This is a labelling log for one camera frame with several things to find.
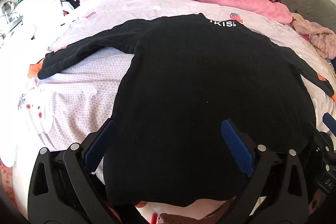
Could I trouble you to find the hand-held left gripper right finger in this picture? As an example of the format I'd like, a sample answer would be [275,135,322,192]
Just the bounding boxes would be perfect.
[220,119,315,224]

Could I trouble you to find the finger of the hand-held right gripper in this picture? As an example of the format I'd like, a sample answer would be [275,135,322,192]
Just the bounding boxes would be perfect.
[322,112,336,135]
[309,122,334,164]

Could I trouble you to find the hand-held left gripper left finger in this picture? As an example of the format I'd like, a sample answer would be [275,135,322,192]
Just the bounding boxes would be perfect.
[28,118,147,224]

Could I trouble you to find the black long-sleeve shirt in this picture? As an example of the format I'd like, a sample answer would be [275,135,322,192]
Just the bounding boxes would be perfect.
[29,13,336,207]

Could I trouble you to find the lilac strawberry print bed sheet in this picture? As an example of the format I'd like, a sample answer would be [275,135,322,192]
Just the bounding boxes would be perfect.
[0,0,336,224]

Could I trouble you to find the pink fluffy garment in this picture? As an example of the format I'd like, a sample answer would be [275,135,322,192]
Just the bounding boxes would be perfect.
[293,18,336,59]

